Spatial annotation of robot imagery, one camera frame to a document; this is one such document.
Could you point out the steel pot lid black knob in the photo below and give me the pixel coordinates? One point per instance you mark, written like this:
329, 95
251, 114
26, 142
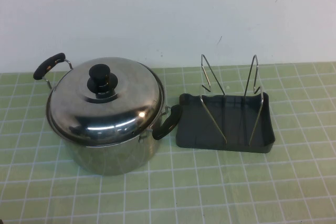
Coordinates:
78, 98

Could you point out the dark grey plastic drip tray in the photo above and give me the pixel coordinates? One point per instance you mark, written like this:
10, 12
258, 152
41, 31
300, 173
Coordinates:
236, 130

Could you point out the green grid table mat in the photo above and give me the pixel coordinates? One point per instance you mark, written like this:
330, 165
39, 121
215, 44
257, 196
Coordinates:
183, 195

